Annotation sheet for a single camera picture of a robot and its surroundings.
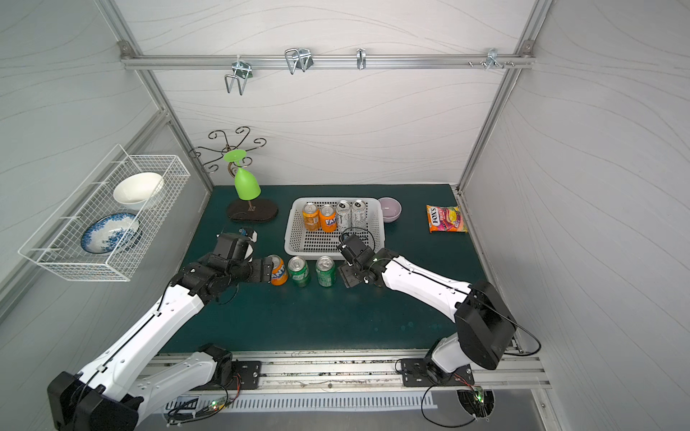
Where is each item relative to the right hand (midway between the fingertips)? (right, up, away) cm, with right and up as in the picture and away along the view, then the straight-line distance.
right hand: (354, 265), depth 85 cm
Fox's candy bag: (+37, +14, +22) cm, 46 cm away
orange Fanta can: (-24, -3, +1) cm, 25 cm away
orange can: (-16, +15, +13) cm, 26 cm away
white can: (-4, +16, +11) cm, 20 cm away
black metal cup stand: (-41, +17, +26) cm, 52 cm away
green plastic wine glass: (-38, +26, +8) cm, 47 cm away
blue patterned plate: (-60, +12, -20) cm, 64 cm away
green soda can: (-18, -1, -1) cm, 18 cm away
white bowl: (-61, +23, -12) cm, 66 cm away
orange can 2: (-10, +15, +13) cm, 22 cm away
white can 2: (+2, +16, +11) cm, 20 cm away
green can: (-9, -2, -1) cm, 9 cm away
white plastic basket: (-13, +4, +16) cm, 22 cm away
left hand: (-29, +2, -6) cm, 29 cm away
